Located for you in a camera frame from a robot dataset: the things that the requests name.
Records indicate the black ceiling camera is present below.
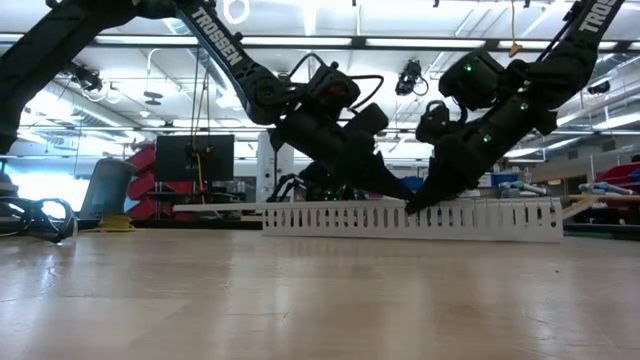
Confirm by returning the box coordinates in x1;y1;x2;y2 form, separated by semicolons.
393;58;431;98
64;60;105;95

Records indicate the black cable loop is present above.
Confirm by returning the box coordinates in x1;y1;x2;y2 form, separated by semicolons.
0;196;77;245

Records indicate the black overhead light bar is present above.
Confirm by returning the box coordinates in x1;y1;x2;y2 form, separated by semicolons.
0;32;640;54

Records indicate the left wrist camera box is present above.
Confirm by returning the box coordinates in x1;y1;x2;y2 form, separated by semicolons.
305;62;362;119

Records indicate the bundle of coloured wires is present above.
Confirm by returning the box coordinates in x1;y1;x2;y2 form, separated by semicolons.
560;195;601;221

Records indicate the white duct cover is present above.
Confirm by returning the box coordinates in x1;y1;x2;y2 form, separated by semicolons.
172;198;411;213

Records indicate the grey waste bin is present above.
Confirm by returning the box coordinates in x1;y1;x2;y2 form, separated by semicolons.
78;157;139;220

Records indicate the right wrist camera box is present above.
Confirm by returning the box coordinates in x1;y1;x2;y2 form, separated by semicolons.
438;48;506;111

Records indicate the white slotted cable duct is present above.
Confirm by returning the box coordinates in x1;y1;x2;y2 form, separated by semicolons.
261;197;565;244

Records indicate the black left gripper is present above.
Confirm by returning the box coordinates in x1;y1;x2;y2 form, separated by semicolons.
269;102;416;202

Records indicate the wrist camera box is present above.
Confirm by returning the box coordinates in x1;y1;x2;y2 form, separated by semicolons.
438;48;506;111
305;62;362;119

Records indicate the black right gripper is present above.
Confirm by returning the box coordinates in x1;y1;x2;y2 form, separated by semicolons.
403;97;559;216

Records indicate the black monitor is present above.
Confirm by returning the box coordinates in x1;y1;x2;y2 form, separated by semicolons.
155;133;236;184

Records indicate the green cable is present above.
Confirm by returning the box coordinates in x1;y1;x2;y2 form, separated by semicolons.
563;229;616;240

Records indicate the red bin shelf rack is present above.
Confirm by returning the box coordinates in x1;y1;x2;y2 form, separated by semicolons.
126;144;197;222

